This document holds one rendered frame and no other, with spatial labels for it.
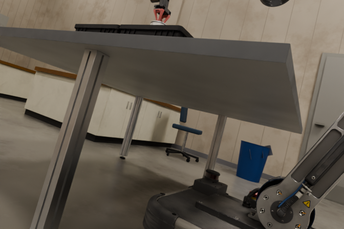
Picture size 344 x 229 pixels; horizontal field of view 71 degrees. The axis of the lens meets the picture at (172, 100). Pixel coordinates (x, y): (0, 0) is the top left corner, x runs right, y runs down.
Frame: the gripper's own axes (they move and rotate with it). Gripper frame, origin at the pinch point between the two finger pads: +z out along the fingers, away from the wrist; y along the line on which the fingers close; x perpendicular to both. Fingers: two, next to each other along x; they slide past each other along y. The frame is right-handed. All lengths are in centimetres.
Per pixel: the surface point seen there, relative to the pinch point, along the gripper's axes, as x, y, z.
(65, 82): -221, -104, 25
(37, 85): -287, -104, 34
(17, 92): -522, -199, 47
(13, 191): -29, 44, 103
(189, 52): 59, 65, 43
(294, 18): 40, -318, -164
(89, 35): 24, 64, 38
